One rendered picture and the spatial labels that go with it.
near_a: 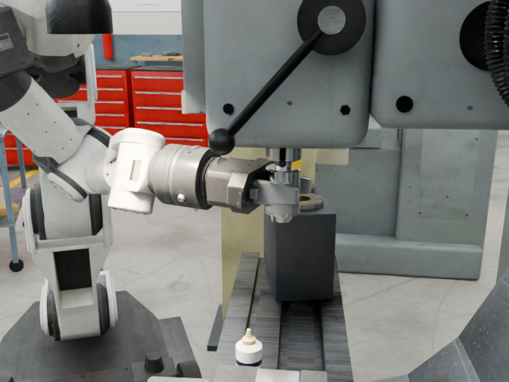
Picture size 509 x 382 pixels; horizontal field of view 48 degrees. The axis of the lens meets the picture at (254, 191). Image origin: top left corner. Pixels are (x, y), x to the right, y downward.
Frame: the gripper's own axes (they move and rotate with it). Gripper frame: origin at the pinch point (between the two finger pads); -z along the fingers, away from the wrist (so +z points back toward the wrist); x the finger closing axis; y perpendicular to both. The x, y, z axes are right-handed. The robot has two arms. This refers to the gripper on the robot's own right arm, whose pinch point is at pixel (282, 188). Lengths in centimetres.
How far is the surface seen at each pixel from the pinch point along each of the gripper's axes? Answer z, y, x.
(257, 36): -0.4, -20.0, -10.3
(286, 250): 9.9, 22.3, 30.3
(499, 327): -29.5, 23.5, 17.6
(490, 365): -28.9, 27.6, 13.2
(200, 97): 9.5, -12.2, -5.2
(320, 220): 4.1, 16.1, 33.5
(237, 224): 78, 69, 155
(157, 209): 215, 126, 301
